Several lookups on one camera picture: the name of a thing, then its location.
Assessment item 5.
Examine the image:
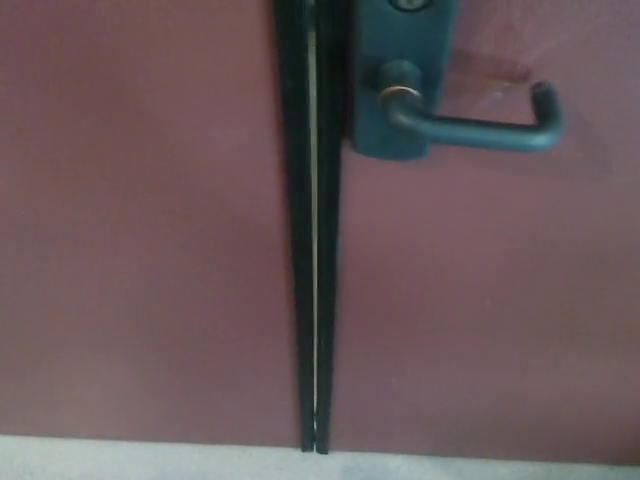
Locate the dark lever door handle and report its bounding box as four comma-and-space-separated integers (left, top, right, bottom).
376, 59, 565, 155

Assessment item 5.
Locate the black door edge strip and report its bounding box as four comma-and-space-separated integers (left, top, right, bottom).
311, 0, 352, 456
273, 0, 318, 454

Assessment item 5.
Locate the plain maroon door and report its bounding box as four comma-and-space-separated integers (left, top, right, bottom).
0, 0, 304, 447

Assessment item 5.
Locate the maroon door with handle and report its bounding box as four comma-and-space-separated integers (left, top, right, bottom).
319, 0, 640, 457

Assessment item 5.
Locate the dark teal handle plate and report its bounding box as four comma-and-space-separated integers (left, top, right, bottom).
348, 0, 457, 161

